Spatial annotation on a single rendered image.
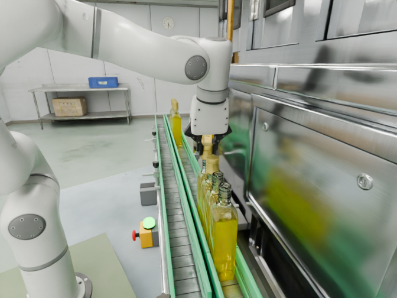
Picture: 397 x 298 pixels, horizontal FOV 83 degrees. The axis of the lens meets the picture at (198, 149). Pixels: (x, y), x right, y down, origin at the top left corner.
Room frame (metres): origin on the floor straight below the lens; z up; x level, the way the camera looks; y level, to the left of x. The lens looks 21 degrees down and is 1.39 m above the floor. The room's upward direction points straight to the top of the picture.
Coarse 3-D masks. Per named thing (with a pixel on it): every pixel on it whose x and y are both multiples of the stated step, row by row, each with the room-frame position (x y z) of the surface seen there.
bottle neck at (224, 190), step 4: (220, 184) 0.44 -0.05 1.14; (224, 184) 0.45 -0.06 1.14; (228, 184) 0.44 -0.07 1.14; (220, 188) 0.43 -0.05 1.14; (224, 188) 0.43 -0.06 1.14; (228, 188) 0.43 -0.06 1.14; (220, 192) 0.43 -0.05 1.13; (224, 192) 0.42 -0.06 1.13; (228, 192) 0.43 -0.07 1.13; (220, 196) 0.43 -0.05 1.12; (224, 196) 0.42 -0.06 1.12; (228, 196) 0.43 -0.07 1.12; (220, 200) 0.43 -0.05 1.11; (224, 200) 0.43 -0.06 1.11; (228, 200) 0.43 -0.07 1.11; (220, 204) 0.43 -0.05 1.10; (224, 204) 0.43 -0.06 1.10; (228, 204) 0.43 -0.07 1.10
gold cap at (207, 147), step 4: (204, 144) 0.60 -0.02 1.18; (208, 144) 0.60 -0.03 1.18; (212, 144) 0.61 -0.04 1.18; (204, 148) 0.59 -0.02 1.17; (208, 148) 0.59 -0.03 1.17; (212, 148) 0.60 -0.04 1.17; (204, 152) 0.59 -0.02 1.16; (208, 152) 0.59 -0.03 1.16; (212, 152) 0.60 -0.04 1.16; (204, 156) 0.59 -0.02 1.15
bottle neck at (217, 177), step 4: (216, 172) 0.50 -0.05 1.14; (220, 172) 0.50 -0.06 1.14; (212, 176) 0.49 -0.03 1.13; (216, 176) 0.48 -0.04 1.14; (220, 176) 0.48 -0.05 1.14; (212, 180) 0.49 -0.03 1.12; (216, 180) 0.48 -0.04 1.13; (220, 180) 0.48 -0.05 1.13; (212, 184) 0.49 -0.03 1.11; (216, 184) 0.48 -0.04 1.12; (212, 188) 0.49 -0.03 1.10; (216, 188) 0.48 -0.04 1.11; (216, 192) 0.48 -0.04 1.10
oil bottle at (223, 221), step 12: (216, 204) 0.44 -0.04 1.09; (216, 216) 0.41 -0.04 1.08; (228, 216) 0.41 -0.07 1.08; (216, 228) 0.41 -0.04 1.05; (228, 228) 0.41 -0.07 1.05; (216, 240) 0.41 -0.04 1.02; (228, 240) 0.41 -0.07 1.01; (216, 252) 0.41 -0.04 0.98; (228, 252) 0.41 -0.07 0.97; (216, 264) 0.41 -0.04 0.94; (228, 264) 0.41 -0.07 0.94; (228, 276) 0.41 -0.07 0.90
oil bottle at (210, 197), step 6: (210, 192) 0.49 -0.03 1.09; (210, 198) 0.48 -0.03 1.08; (216, 198) 0.47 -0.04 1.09; (204, 204) 0.51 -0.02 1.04; (210, 204) 0.47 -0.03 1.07; (204, 210) 0.51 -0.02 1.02; (204, 216) 0.51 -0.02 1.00; (204, 222) 0.51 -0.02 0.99; (204, 228) 0.51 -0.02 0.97; (204, 234) 0.51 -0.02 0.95
